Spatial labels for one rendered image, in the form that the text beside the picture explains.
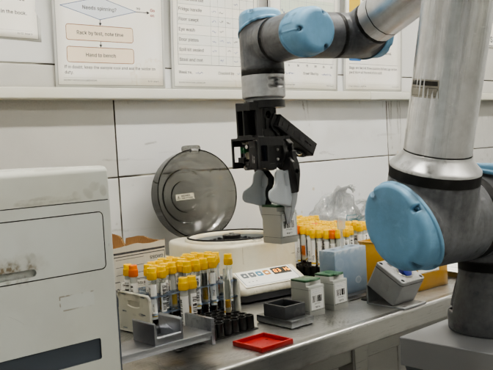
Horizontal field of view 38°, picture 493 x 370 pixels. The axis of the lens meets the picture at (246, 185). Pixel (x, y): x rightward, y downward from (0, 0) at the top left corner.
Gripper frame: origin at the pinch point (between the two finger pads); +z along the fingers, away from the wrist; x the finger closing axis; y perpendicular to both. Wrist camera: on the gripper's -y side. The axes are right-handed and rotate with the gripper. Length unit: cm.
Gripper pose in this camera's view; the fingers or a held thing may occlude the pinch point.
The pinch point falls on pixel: (279, 215)
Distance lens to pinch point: 126.9
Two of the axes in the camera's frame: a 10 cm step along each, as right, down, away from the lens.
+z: 0.6, 10.0, 0.5
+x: 6.5, 0.0, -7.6
